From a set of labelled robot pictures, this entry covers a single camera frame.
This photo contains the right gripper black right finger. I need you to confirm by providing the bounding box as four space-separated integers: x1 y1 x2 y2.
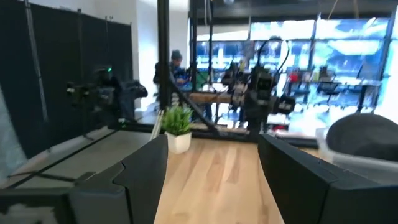
257 133 398 224

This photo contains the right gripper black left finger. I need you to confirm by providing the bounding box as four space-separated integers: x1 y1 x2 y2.
0 134 169 224

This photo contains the dark knit beanie hat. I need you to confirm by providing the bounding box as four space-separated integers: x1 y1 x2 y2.
325 113 398 162

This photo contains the clear plastic container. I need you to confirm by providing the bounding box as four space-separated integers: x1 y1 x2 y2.
315 126 398 185

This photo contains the wooden background table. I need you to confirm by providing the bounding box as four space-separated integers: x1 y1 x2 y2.
186 91 238 105

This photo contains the small green potted plant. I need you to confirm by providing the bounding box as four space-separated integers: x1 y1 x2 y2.
160 105 193 155

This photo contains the black office chair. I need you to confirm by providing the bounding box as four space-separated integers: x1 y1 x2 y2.
316 64 342 98

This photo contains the person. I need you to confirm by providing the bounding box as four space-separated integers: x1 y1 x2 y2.
153 49 191 94

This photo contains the black device on stand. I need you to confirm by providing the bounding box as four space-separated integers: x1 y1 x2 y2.
65 64 149 126

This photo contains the black partition screen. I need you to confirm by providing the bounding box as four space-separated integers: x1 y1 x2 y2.
0 0 134 160

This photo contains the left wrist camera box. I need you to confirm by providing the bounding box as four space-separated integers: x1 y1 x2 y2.
252 69 275 94

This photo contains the black aluminium table frame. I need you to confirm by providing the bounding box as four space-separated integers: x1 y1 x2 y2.
107 0 320 149

